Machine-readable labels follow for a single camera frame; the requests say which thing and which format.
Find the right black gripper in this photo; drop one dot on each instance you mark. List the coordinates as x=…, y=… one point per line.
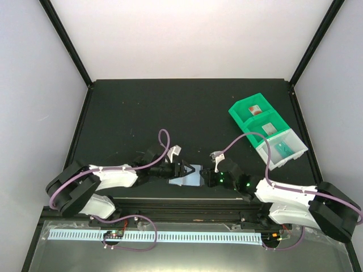
x=210, y=179

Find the green bin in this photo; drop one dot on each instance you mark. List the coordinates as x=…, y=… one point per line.
x=247, y=108
x=255, y=124

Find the right frame post black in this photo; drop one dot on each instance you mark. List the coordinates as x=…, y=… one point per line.
x=318, y=36

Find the black card holder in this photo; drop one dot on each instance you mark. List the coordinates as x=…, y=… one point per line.
x=193, y=179

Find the red white card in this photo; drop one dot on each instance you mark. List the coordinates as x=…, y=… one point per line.
x=255, y=110

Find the left controller board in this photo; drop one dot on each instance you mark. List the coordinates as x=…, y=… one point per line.
x=113, y=234

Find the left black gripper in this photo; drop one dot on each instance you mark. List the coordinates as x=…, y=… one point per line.
x=181, y=171

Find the right controller board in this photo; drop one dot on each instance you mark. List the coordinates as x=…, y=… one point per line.
x=270, y=237

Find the white slotted cable duct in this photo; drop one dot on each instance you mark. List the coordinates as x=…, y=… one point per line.
x=160, y=236

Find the frame post black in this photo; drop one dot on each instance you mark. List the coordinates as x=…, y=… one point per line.
x=64, y=37
x=318, y=36

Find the green bin middle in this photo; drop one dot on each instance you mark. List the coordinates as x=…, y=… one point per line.
x=255, y=124

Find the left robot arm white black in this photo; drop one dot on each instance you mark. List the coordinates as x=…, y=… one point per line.
x=76, y=189

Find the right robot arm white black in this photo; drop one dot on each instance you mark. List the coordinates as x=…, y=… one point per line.
x=323, y=207

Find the green bin far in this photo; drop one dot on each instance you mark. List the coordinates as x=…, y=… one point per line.
x=247, y=108

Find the black aluminium rail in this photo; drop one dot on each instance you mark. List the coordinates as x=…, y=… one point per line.
x=191, y=211

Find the grey card in bin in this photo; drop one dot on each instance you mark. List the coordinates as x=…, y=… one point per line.
x=269, y=129

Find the teal card in bin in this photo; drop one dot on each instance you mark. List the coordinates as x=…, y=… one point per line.
x=284, y=150

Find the white translucent bin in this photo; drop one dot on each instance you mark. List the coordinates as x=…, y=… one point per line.
x=292, y=140

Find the left frame post black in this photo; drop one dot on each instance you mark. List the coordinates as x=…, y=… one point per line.
x=64, y=37

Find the controller board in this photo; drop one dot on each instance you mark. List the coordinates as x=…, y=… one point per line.
x=270, y=237
x=113, y=234

